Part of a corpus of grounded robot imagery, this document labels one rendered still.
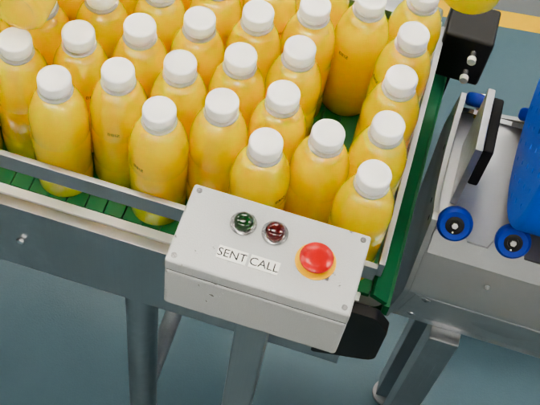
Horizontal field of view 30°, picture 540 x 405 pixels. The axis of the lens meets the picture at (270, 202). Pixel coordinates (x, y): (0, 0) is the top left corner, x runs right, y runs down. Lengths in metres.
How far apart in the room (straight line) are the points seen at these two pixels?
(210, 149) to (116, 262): 0.25
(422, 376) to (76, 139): 0.76
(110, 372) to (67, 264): 0.80
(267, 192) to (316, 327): 0.18
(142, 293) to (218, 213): 0.35
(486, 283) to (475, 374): 0.95
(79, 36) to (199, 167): 0.21
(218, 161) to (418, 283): 0.34
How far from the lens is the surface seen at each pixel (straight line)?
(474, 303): 1.37
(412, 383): 1.74
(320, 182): 1.17
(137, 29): 1.22
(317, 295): 1.04
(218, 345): 2.21
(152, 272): 1.34
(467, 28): 1.43
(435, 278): 1.35
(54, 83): 1.17
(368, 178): 1.12
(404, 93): 1.21
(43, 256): 1.42
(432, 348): 1.61
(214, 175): 1.22
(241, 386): 1.37
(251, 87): 1.22
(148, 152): 1.17
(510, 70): 2.78
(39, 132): 1.21
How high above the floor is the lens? 2.02
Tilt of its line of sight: 58 degrees down
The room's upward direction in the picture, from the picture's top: 11 degrees clockwise
